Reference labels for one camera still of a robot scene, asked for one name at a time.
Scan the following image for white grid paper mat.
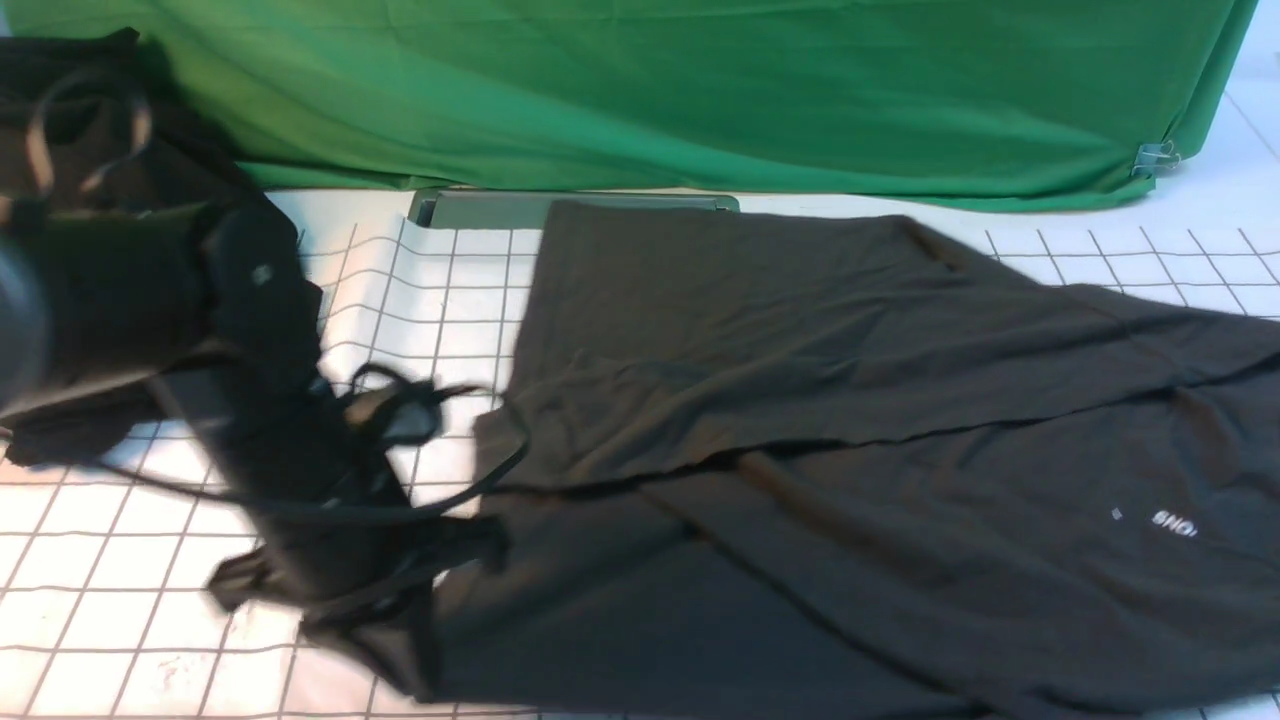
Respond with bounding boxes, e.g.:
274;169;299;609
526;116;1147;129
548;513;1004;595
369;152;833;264
0;215;1280;720

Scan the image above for green backdrop cloth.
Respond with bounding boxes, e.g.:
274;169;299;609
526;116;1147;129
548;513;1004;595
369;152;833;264
3;1;1256;213

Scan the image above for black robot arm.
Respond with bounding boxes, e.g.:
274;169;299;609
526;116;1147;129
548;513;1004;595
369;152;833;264
3;205;411;609

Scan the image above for black crumpled cloth pile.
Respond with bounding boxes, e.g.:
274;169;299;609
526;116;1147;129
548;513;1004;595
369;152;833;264
1;28;297;468

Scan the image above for dark gray long-sleeve shirt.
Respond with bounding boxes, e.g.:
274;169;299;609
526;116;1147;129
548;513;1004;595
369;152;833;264
307;204;1277;719

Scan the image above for silver binder clip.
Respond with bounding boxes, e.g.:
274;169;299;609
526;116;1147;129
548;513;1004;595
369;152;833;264
1130;141;1181;178

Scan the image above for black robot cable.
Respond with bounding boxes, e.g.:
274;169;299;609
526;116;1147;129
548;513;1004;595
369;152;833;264
20;65;531;530

